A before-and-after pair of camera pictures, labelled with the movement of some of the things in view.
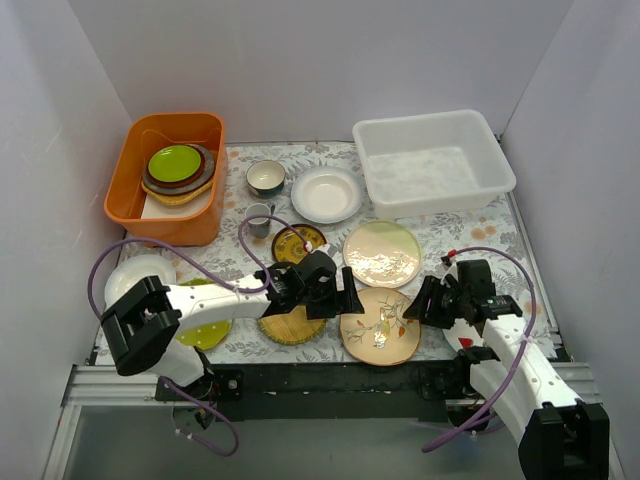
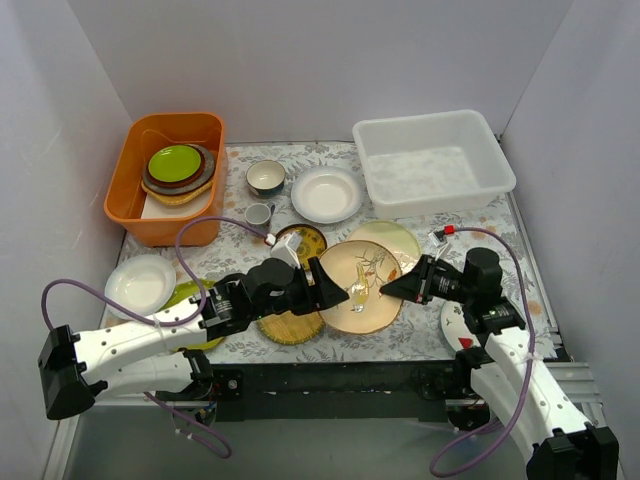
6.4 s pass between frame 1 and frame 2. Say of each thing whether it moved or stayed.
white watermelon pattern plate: stayed
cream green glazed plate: stayed
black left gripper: stayed
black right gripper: moved
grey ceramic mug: stayed
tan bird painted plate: moved
